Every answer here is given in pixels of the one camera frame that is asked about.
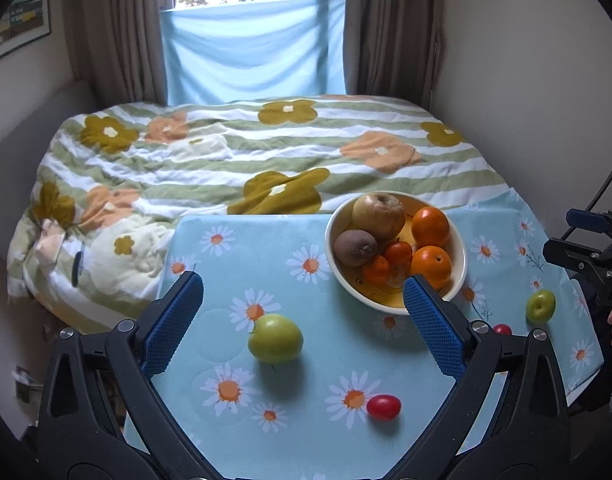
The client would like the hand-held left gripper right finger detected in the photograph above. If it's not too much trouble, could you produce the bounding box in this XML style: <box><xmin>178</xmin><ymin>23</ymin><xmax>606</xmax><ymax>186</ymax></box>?
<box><xmin>386</xmin><ymin>274</ymin><xmax>572</xmax><ymax>480</ymax></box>

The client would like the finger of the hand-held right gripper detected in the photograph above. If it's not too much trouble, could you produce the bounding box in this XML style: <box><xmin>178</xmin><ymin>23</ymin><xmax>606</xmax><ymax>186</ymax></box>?
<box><xmin>566</xmin><ymin>209</ymin><xmax>612</xmax><ymax>233</ymax></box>
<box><xmin>542</xmin><ymin>238</ymin><xmax>612</xmax><ymax>273</ymax></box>

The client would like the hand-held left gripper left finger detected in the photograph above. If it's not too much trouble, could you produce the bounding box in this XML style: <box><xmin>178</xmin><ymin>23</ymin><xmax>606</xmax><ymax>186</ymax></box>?
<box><xmin>36</xmin><ymin>270</ymin><xmax>222</xmax><ymax>480</ymax></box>

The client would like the cream bowl with yellow print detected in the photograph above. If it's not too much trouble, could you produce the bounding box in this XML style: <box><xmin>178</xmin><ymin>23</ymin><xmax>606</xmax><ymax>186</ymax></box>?
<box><xmin>325</xmin><ymin>192</ymin><xmax>468</xmax><ymax>316</ymax></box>

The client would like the large orange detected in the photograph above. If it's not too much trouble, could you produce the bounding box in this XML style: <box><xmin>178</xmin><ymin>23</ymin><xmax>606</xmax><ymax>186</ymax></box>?
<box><xmin>411</xmin><ymin>207</ymin><xmax>451</xmax><ymax>245</ymax></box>
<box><xmin>410</xmin><ymin>245</ymin><xmax>453</xmax><ymax>289</ymax></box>

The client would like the small mandarin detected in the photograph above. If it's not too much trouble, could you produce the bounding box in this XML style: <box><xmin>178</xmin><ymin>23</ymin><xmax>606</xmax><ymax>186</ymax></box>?
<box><xmin>362</xmin><ymin>255</ymin><xmax>391</xmax><ymax>284</ymax></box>
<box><xmin>384</xmin><ymin>241</ymin><xmax>413</xmax><ymax>266</ymax></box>

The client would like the brown kiwi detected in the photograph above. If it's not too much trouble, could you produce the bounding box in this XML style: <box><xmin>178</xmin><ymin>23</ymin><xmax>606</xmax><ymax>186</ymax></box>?
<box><xmin>334</xmin><ymin>229</ymin><xmax>379</xmax><ymax>267</ymax></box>

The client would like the yellow apple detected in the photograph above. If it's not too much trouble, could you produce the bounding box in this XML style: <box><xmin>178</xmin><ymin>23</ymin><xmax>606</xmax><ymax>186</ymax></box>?
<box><xmin>352</xmin><ymin>192</ymin><xmax>407</xmax><ymax>241</ymax></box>

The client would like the small green apple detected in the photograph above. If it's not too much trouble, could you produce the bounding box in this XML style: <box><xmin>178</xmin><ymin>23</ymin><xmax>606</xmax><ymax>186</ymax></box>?
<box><xmin>525</xmin><ymin>289</ymin><xmax>557</xmax><ymax>324</ymax></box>

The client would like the large green apple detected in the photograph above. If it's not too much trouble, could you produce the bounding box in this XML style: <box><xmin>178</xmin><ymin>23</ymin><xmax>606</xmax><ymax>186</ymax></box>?
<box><xmin>248</xmin><ymin>314</ymin><xmax>305</xmax><ymax>365</ymax></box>

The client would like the blue daisy tablecloth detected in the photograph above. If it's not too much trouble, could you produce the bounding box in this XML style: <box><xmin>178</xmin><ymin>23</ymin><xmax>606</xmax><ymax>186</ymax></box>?
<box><xmin>123</xmin><ymin>187</ymin><xmax>605</xmax><ymax>480</ymax></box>

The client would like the striped flower blanket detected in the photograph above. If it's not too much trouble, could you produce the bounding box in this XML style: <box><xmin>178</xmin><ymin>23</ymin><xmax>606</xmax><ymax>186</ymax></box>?
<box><xmin>6</xmin><ymin>95</ymin><xmax>513</xmax><ymax>336</ymax></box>

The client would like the white bed headboard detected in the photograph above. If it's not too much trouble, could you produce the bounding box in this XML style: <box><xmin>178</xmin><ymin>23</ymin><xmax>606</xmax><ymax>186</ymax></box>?
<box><xmin>0</xmin><ymin>79</ymin><xmax>100</xmax><ymax>171</ymax></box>

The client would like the brown curtain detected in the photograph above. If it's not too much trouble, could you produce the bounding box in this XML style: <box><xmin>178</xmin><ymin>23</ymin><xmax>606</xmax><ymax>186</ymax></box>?
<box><xmin>63</xmin><ymin>0</ymin><xmax>175</xmax><ymax>107</ymax></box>
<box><xmin>343</xmin><ymin>0</ymin><xmax>445</xmax><ymax>108</ymax></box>

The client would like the light blue window cloth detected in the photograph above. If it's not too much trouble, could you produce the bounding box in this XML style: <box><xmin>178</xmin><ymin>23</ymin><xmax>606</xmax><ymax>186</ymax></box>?
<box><xmin>158</xmin><ymin>0</ymin><xmax>348</xmax><ymax>107</ymax></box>

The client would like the black cable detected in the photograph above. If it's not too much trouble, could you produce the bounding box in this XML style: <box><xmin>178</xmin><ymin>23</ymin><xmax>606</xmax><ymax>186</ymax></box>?
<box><xmin>558</xmin><ymin>144</ymin><xmax>612</xmax><ymax>241</ymax></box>

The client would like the wall socket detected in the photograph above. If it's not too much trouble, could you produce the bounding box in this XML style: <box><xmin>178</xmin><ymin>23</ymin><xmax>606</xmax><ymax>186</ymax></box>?
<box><xmin>12</xmin><ymin>365</ymin><xmax>37</xmax><ymax>402</ymax></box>

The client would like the framed wall picture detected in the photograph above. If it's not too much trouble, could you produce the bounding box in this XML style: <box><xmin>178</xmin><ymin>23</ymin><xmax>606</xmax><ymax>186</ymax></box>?
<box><xmin>0</xmin><ymin>0</ymin><xmax>53</xmax><ymax>67</ymax></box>

